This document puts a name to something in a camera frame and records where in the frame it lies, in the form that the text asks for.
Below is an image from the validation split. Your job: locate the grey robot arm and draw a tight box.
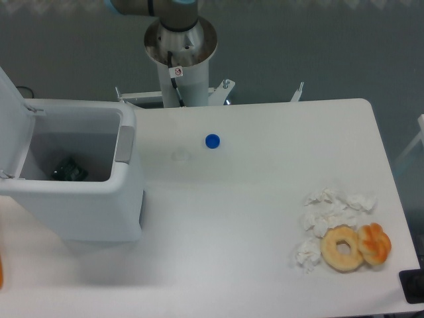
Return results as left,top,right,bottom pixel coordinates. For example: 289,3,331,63
104,0,199,32

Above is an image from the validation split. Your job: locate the white table frame bracket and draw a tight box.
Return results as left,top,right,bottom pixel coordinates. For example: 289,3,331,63
114,78,305,107

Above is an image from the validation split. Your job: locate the black device at table edge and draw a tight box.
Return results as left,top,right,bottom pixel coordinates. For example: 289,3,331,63
399,269,423,304

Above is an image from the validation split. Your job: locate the white stand at right edge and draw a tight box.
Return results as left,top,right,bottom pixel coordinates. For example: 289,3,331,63
393,114,423,178

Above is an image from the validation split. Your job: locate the orange glazed twisted bun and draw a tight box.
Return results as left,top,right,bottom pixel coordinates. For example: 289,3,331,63
357,223,392,266

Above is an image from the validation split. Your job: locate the white trash can body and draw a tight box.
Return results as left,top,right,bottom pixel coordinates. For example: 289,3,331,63
1,99,144,242

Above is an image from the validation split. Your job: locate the large crumpled white tissue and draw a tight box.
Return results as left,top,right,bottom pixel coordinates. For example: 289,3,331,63
301,187,378,238

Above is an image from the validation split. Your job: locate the small crumpled white tissue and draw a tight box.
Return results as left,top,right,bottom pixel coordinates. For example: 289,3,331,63
295,238,321,274

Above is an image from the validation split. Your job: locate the plain ring donut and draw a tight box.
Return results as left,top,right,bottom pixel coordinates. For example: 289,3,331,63
320,226,364,272

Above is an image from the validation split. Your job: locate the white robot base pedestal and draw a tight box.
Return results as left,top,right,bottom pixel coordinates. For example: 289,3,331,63
144,17,217,108

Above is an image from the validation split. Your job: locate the white trash can lid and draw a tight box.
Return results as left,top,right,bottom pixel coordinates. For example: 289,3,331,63
1,71,46,180

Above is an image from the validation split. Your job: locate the black cable on pedestal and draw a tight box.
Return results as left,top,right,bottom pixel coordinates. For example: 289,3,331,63
166,50,186,107

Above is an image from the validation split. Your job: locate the blue bottle cap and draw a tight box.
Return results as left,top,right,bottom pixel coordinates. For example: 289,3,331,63
205,134,221,149

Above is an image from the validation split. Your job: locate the green packet in trash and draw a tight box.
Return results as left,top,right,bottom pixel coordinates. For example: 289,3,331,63
51,156,88,182

